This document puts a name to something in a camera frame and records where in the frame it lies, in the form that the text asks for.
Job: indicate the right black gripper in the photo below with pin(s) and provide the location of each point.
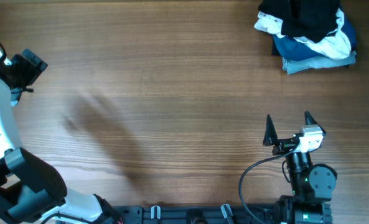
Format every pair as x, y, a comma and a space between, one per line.
285, 145

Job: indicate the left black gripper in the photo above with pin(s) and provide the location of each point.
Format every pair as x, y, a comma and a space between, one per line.
32, 73

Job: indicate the black t-shirt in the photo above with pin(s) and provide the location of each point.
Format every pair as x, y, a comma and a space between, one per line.
313, 19

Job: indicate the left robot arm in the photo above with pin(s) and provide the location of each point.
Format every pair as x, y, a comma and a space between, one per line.
31, 190

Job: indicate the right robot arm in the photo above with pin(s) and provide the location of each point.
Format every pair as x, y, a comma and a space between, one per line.
312, 184

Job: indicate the light blue folded garment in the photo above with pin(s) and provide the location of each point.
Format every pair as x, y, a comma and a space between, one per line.
318, 62

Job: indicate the dark blue folded garment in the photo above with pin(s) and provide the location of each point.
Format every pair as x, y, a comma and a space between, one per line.
336, 47

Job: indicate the white black-striped folded garment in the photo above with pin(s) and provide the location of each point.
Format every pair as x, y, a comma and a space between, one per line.
272, 25

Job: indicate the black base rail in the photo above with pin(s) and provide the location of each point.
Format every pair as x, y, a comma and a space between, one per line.
263, 213

